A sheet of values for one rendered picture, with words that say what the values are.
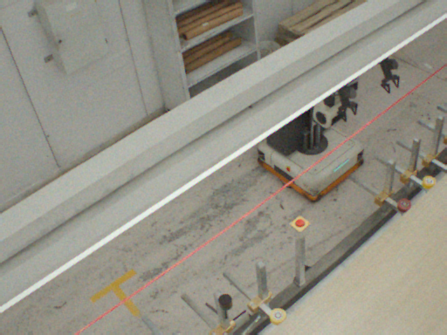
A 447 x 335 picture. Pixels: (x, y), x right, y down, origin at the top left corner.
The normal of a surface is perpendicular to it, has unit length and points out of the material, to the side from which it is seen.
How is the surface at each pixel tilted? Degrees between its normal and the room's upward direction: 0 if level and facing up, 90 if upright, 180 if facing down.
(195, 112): 0
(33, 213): 0
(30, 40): 90
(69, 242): 61
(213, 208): 0
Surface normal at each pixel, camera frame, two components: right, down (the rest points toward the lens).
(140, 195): 0.49, 0.07
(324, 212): -0.12, -0.72
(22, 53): 0.63, 0.48
